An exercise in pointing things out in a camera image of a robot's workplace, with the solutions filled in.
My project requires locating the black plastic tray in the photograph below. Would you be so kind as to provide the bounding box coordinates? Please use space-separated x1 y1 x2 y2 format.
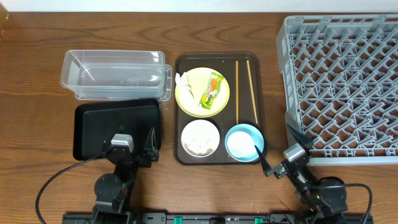
73 99 161 161

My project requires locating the grey dishwasher rack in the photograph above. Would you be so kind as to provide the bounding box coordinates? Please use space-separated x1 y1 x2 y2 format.
276 14 397 166

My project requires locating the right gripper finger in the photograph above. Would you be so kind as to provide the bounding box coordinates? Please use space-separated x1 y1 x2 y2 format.
287 124 313 148
254 146 271 177

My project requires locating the wooden chopstick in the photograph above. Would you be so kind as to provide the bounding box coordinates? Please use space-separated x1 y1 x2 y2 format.
235 61 239 124
246 60 258 124

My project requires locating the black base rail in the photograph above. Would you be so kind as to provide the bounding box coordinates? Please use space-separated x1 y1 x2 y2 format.
61 212 374 224

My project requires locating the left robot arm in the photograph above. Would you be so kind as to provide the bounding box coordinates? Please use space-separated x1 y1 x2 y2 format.
90 127 159 224

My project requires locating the green orange snack wrapper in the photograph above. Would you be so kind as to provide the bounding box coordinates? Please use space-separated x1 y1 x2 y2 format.
199 72 224 110

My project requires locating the clear plastic bin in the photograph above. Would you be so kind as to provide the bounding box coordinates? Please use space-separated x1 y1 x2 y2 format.
60 50 173 101

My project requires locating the white tissue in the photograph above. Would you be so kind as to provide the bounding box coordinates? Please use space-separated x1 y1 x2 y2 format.
175 72 194 101

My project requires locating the yellow round plate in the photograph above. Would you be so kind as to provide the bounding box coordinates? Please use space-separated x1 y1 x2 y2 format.
175 67 230 118

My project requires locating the dark brown serving tray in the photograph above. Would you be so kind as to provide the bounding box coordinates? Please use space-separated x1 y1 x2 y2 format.
174 52 267 166

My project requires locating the right wooden chopstick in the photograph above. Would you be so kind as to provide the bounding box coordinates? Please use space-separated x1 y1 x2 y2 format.
246 60 258 124

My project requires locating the left wooden chopstick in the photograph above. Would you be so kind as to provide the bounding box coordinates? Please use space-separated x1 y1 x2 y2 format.
235 61 239 124

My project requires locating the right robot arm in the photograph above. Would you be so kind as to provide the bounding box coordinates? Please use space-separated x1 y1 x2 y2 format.
255 125 348 223

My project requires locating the light blue bowl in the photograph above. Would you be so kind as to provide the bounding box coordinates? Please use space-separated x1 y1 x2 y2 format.
224 124 267 162

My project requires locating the white bowl with crumbs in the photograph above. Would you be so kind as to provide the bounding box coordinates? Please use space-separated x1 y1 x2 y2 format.
180 119 220 158

